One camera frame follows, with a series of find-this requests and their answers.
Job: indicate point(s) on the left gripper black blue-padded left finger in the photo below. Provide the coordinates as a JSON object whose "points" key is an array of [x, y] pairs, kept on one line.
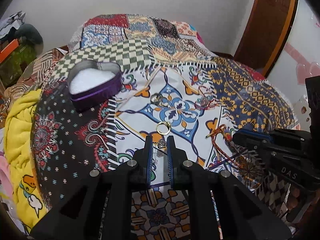
{"points": [[142, 175]]}

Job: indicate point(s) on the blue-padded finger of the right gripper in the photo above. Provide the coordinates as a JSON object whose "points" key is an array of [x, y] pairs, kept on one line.
{"points": [[261, 143]]}

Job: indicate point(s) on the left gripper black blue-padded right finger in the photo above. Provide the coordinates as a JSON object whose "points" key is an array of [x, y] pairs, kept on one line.
{"points": [[175, 156]]}

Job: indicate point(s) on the small silver earring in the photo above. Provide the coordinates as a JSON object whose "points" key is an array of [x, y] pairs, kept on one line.
{"points": [[161, 144]]}

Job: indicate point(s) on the silver ring cluster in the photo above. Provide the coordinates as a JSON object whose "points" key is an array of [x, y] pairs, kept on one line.
{"points": [[157, 99]]}

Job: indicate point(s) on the purple heart-shaped jewelry box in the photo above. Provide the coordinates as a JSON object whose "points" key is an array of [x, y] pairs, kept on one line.
{"points": [[91, 83]]}

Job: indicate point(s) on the right hand on gripper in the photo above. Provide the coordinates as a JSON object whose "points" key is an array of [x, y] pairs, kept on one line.
{"points": [[294, 200]]}

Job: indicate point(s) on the colourful patchwork bedspread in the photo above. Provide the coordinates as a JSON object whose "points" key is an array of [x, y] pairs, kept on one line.
{"points": [[207, 99]]}

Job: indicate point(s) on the frosted sliding wardrobe door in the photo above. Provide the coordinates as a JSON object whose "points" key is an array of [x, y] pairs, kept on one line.
{"points": [[298, 61]]}

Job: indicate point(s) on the yellow fleece blanket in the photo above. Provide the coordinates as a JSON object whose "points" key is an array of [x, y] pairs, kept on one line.
{"points": [[17, 151]]}

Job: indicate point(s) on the striped brown patchwork cloth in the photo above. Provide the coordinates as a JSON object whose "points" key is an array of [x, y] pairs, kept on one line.
{"points": [[33, 77]]}

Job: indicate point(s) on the brown wooden wardrobe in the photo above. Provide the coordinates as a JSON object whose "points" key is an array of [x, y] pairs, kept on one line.
{"points": [[266, 32]]}

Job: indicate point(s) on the green patterned covered stand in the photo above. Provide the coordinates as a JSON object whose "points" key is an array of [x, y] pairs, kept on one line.
{"points": [[15, 64]]}

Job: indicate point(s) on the orange box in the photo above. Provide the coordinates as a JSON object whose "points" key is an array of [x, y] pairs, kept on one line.
{"points": [[8, 49]]}

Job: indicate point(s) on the grey white clothes pile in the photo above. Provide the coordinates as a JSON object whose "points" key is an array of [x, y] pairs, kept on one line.
{"points": [[13, 21]]}

